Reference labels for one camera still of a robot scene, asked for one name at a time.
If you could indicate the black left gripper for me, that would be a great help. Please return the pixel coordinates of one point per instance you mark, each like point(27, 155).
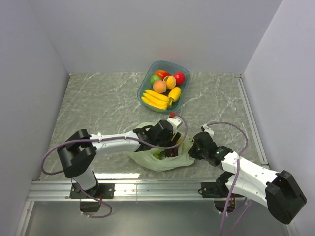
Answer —
point(167, 144)

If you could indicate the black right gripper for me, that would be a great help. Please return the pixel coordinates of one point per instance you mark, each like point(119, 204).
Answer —
point(193, 153)

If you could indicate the pale green plastic bag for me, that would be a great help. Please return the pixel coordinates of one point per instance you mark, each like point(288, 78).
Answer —
point(146, 159)

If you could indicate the yellow banana bunch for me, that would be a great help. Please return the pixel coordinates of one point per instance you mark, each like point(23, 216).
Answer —
point(156, 100)

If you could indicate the pink orange peach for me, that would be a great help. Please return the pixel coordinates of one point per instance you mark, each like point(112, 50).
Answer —
point(159, 87)

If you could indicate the orange round fruit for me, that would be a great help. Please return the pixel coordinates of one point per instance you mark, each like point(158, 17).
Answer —
point(170, 82)

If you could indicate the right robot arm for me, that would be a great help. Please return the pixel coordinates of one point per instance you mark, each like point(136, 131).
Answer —
point(279, 192)

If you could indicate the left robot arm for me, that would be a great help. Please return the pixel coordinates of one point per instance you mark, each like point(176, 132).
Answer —
point(81, 148)

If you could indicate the dark red fruit in bag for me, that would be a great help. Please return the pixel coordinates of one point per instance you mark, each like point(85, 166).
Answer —
point(171, 152)

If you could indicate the green fruit in bag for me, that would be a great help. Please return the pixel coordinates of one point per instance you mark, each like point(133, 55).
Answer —
point(157, 156)

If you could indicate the green round fruit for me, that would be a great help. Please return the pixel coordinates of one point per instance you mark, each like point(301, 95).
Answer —
point(155, 78)

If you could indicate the yellow mango in tray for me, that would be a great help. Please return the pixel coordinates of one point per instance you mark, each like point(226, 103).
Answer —
point(175, 94)

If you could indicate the red apple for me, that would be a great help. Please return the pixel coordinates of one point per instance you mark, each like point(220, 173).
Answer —
point(179, 77)

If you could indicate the teal plastic tray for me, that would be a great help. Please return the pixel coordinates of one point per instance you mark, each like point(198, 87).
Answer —
point(172, 69)

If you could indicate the red orange mango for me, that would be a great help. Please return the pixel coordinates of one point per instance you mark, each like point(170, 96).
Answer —
point(162, 73)

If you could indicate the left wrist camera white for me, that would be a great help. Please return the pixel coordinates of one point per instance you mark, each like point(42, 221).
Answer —
point(175, 121)

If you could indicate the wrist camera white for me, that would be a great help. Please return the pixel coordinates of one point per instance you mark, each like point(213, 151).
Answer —
point(175, 121)
point(206, 128)

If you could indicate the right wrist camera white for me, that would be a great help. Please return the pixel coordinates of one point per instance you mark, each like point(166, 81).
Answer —
point(206, 128)

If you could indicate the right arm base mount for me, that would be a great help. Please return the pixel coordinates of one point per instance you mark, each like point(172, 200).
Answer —
point(218, 189)

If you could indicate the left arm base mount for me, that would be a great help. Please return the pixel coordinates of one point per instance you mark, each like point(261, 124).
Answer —
point(98, 194)

